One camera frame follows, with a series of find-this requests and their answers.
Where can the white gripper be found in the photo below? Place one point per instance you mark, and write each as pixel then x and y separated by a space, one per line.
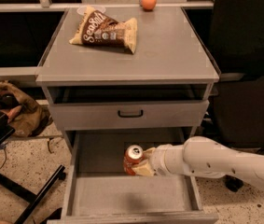
pixel 160 160

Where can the red coke can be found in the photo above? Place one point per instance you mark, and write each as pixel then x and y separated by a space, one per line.
pixel 133 155

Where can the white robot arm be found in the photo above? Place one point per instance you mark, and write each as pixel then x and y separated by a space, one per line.
pixel 202 157

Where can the closed grey drawer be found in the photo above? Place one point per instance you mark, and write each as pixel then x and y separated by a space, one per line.
pixel 105 116

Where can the open grey drawer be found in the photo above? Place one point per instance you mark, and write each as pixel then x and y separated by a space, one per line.
pixel 99 192

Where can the grey drawer cabinet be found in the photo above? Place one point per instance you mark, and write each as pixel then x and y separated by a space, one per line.
pixel 169 65

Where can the brown sea salt chip bag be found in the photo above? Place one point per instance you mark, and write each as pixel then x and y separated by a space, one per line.
pixel 98 29

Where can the black office chair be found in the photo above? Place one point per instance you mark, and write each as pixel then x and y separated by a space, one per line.
pixel 236 41

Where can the orange fruit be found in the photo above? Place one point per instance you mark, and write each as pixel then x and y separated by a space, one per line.
pixel 148 4

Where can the black drawer handle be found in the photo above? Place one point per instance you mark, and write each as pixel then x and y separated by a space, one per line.
pixel 130 114

